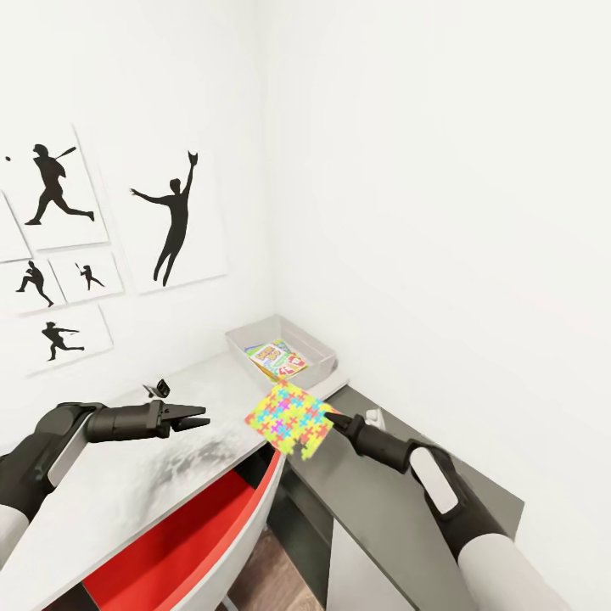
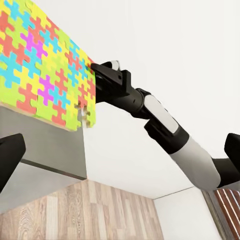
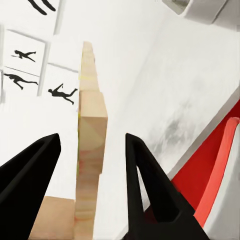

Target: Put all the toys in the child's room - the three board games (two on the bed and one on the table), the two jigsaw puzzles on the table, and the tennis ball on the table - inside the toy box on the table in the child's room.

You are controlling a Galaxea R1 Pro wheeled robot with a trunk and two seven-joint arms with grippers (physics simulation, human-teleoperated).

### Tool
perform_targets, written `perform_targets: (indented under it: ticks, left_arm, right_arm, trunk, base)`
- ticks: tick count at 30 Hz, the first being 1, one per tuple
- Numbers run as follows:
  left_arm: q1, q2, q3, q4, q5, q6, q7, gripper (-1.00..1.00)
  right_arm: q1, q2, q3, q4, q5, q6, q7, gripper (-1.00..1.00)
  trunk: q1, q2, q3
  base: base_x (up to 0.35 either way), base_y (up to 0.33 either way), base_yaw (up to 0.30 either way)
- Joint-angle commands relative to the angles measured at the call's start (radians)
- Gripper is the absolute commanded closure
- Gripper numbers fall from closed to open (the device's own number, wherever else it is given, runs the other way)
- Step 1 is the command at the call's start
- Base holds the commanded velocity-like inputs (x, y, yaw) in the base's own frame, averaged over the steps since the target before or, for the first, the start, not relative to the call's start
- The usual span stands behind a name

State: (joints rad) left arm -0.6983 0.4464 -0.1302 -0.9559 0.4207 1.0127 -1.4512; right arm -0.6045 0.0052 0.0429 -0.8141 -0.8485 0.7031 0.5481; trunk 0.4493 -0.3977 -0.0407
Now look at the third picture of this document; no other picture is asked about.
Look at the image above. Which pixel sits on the desk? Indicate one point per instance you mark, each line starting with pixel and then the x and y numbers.
pixel 188 83

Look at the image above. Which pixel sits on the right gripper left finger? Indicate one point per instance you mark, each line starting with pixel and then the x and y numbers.
pixel 24 180

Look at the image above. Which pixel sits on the sliding door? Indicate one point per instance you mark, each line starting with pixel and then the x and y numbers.
pixel 55 220

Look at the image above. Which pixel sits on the jigsaw puzzle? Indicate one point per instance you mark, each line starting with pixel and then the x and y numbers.
pixel 91 133

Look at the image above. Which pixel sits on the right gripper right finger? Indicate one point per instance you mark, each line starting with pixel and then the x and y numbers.
pixel 174 220

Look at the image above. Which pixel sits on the swivel chair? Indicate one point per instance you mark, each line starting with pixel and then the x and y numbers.
pixel 210 180

